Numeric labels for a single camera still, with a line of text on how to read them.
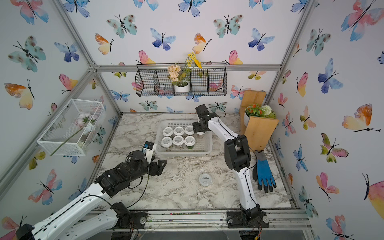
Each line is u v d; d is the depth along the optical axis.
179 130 1.00
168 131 0.99
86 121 0.75
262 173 0.88
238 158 0.59
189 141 0.95
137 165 0.56
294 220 0.75
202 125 0.76
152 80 0.99
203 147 1.01
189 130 1.01
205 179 0.82
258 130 0.84
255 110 0.89
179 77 0.86
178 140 0.96
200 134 1.01
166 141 0.95
